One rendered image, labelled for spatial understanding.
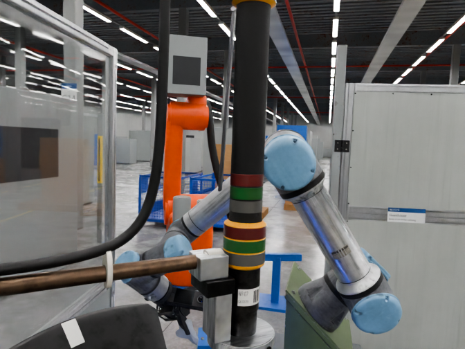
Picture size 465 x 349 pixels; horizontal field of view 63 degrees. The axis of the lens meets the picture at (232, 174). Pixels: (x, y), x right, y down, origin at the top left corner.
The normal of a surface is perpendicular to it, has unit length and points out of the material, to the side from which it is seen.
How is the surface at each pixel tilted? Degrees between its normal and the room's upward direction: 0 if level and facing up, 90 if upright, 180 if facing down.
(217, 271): 90
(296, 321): 90
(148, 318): 35
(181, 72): 90
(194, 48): 90
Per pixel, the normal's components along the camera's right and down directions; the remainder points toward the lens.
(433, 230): -0.11, 0.08
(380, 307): -0.01, 0.35
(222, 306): 0.48, 0.09
